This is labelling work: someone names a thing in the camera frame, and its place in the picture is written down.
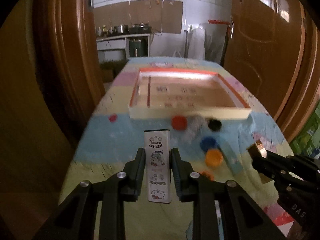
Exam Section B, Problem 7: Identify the dark green air fryer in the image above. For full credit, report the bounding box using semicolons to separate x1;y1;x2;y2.
129;38;148;57

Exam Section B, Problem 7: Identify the cardboard sheet on wall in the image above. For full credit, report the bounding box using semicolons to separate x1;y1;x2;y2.
93;0;183;34

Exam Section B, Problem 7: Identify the green cardboard carton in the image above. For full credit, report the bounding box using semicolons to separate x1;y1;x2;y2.
290;103;320;159

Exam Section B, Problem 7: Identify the blue bottle cap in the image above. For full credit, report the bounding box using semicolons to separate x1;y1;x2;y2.
200;136;218;153

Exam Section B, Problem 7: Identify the orange cap with label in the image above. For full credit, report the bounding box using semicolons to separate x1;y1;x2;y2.
201;171;214;181

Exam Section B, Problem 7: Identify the colourful cartoon sheep tablecloth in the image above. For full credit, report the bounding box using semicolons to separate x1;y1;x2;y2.
60;57;292;233

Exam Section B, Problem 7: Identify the black gas stove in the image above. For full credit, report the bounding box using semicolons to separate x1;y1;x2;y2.
128;24;152;34

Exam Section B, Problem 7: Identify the white Hello Kitty box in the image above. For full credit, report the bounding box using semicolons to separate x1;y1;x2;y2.
144;129;171;204

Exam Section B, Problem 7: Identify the red bottle cap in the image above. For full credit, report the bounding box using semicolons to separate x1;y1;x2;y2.
171;115;188;131

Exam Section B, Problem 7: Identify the black bottle cap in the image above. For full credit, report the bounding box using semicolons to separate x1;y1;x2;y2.
207;119;222;132

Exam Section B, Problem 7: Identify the brown wooden door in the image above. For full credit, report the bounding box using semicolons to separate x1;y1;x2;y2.
223;0;307;123

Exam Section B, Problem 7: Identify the rolled clear plastic sheet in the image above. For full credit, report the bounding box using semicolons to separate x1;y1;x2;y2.
186;22;227;64

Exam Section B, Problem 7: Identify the steel cooking pot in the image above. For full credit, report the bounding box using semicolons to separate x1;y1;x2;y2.
113;24;129;35

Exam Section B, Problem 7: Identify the white kitchen counter cabinet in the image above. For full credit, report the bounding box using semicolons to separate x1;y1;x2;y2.
97;34;151;63

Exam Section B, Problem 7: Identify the wooden door frame left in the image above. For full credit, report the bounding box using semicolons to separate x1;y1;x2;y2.
35;0;106;131

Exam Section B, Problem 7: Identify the light blue slim box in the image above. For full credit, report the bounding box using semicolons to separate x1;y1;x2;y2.
219;139;243;175

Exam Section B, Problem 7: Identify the plain orange bottle cap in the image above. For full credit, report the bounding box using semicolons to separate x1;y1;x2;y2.
204;148;223;167

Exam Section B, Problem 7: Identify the shallow cardboard tray box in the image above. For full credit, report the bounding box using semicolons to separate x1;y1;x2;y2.
128;67;252;120

